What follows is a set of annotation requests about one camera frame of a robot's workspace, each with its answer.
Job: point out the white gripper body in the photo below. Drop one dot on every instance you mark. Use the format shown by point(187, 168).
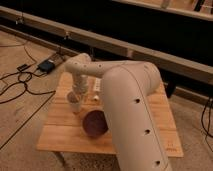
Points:
point(80, 84)

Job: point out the white ceramic cup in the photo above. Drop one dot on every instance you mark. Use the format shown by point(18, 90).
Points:
point(71, 98)

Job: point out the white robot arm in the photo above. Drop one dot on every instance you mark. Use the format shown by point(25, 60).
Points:
point(124, 88)

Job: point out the dark purple ceramic bowl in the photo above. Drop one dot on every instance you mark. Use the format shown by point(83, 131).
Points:
point(94, 123)

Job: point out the white rectangular object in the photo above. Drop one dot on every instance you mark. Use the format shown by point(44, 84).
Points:
point(97, 85)

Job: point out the wooden table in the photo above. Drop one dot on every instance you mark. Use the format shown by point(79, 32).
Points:
point(63, 132)

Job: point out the small black box device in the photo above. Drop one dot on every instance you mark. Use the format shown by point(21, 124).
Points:
point(46, 66)

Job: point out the small black adapter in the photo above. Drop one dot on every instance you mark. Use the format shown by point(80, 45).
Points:
point(22, 67)

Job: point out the long wooden beam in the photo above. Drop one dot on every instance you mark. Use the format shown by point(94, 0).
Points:
point(175, 64)

